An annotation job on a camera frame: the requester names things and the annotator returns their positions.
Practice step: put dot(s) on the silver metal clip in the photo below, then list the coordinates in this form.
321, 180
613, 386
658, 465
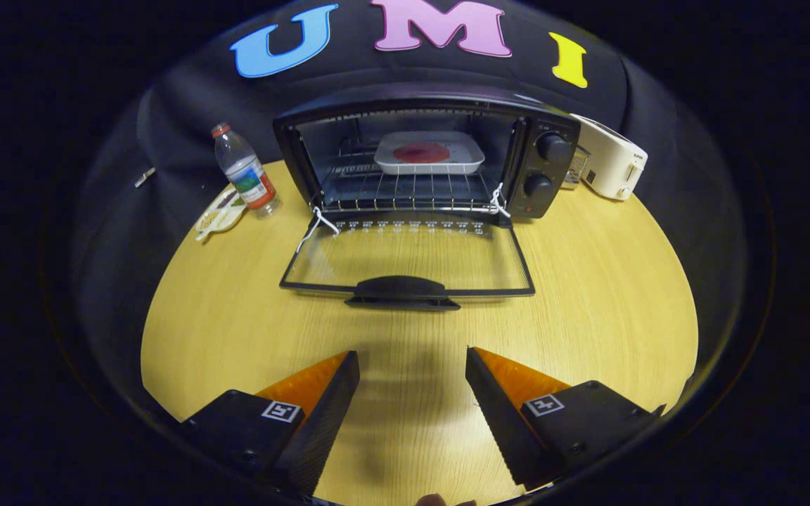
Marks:
143, 177

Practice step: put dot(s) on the black backdrop cloth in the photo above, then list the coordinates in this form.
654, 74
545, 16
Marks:
180, 112

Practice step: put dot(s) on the clear plastic water bottle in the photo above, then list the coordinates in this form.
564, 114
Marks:
247, 176

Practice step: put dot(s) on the white bread toaster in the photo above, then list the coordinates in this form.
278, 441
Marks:
609, 158

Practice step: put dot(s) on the metal oven rack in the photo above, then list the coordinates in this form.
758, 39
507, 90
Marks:
405, 188

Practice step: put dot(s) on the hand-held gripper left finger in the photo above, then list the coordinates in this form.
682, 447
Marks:
328, 422

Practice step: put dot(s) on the pink round meat slice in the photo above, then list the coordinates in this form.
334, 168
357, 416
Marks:
420, 152

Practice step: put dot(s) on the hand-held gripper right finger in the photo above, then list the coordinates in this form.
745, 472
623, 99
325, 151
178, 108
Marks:
500, 422

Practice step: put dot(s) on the black toaster oven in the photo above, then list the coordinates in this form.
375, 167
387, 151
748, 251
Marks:
549, 204

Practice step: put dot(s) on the small oval snack dish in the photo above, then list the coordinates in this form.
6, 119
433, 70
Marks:
222, 211

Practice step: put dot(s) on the white square plate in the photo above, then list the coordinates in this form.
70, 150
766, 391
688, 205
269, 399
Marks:
447, 167

